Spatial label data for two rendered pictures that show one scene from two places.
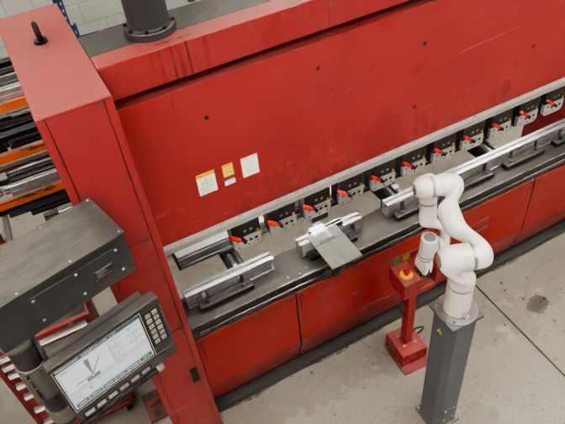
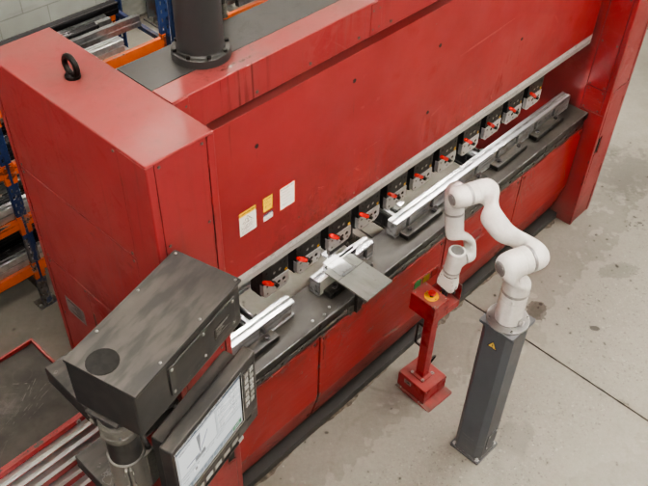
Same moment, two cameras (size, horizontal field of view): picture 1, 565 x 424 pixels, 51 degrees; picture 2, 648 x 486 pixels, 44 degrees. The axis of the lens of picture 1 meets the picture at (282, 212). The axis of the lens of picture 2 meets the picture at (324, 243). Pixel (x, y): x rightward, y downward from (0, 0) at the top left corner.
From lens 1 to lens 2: 1.10 m
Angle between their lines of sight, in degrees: 18
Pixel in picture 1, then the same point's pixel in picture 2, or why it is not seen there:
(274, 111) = (314, 131)
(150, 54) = (221, 81)
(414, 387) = (442, 422)
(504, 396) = (532, 411)
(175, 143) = (226, 178)
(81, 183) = (171, 234)
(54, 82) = (132, 122)
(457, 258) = (520, 262)
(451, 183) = (489, 188)
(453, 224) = (504, 229)
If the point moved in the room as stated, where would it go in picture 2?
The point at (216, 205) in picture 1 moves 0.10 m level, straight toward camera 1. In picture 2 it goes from (253, 246) to (265, 261)
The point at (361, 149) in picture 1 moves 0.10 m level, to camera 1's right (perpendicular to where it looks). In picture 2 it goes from (381, 164) to (401, 159)
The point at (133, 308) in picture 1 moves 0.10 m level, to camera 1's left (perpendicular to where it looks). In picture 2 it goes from (233, 367) to (203, 377)
